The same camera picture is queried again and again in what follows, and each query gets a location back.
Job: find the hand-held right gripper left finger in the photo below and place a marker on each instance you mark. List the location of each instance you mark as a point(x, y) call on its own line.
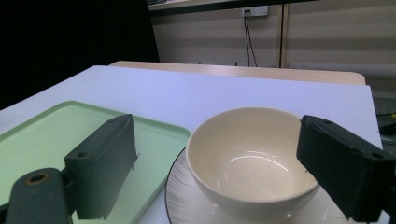
point(102, 168)

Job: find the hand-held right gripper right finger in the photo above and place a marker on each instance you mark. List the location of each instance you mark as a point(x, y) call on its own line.
point(345, 168)

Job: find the white plate with dark rim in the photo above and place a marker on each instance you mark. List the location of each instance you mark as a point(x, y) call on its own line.
point(186, 199)

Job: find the cream ceramic bowl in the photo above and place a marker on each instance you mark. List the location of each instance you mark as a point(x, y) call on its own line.
point(249, 168)

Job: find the light green plastic tray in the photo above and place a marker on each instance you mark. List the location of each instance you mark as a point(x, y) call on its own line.
point(43, 137)

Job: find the black curtain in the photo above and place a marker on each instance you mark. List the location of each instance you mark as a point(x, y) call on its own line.
point(74, 43)

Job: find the white wall socket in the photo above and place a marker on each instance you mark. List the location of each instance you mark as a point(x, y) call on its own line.
point(254, 11)

